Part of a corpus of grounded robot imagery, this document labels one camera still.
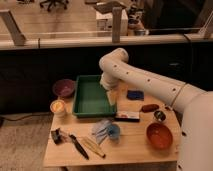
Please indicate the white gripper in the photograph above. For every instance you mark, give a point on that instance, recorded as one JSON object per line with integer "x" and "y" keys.
{"x": 112, "y": 96}

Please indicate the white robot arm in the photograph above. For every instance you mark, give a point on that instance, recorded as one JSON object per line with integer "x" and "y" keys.
{"x": 195, "y": 104}

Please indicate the green plastic tray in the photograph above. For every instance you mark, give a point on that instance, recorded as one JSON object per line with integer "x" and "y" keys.
{"x": 90, "y": 98}

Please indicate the blue measuring cup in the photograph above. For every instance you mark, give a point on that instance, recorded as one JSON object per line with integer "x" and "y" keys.
{"x": 113, "y": 131}

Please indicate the light blue cloth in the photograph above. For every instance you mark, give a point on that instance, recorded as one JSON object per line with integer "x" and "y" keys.
{"x": 99, "y": 130}

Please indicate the brown sausage toy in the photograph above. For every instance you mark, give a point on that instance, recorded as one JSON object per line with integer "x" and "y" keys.
{"x": 149, "y": 108}

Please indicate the purple bowl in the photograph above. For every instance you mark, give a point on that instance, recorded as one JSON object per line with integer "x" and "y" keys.
{"x": 63, "y": 88}

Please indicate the small metal cup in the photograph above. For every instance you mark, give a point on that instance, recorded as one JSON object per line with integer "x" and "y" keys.
{"x": 159, "y": 116}

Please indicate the yellow wooden utensil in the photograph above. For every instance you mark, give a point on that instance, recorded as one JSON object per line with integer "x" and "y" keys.
{"x": 93, "y": 147}

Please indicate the yellow cup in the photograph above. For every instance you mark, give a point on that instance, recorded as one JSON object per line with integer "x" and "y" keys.
{"x": 58, "y": 108}

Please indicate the orange bowl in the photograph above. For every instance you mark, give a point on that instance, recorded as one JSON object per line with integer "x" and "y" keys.
{"x": 159, "y": 136}

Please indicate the small dark clip toy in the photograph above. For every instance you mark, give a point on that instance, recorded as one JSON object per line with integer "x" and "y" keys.
{"x": 55, "y": 134}

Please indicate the white cardboard box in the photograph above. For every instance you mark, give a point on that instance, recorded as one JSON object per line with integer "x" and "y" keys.
{"x": 104, "y": 23}

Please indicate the black office chair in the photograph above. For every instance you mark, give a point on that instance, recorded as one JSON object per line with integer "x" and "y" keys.
{"x": 51, "y": 3}

